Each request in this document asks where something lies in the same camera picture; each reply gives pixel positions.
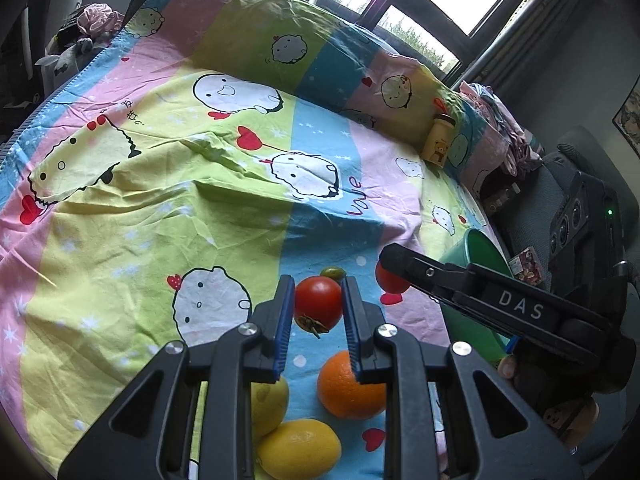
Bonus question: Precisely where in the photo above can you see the red tomato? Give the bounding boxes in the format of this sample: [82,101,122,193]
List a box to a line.
[375,262,410,295]
[294,276,343,338]

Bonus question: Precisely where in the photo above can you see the operator right hand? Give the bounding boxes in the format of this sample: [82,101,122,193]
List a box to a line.
[497,352,600,448]

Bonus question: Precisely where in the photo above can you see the green plastic bowl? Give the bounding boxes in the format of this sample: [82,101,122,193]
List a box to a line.
[440,229,512,367]

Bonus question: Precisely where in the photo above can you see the yellow lemon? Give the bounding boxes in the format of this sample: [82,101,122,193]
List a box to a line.
[256,418,342,479]
[250,376,290,441]

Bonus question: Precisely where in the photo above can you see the orange fruit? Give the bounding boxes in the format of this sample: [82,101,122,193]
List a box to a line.
[317,350,386,420]

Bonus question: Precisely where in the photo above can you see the small snack packet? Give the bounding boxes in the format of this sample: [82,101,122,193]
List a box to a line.
[509,246,544,286]

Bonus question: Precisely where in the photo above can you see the dark green avocado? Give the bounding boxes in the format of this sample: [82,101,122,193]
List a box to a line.
[320,266,346,283]

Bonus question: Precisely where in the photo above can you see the yellow bear bottle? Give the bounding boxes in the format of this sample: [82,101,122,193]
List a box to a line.
[421,113,456,168]

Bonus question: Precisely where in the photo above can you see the crumpled patterned blanket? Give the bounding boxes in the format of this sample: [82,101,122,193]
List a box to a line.
[459,81,542,180]

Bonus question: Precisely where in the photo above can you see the colourful cartoon bed sheet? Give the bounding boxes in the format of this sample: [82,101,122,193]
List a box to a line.
[1,0,503,474]

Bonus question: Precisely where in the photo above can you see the pink crumpled cloth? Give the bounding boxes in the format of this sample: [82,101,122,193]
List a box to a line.
[77,3,124,42]

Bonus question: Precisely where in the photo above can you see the framed wall picture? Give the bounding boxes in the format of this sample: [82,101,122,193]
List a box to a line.
[612,80,640,156]

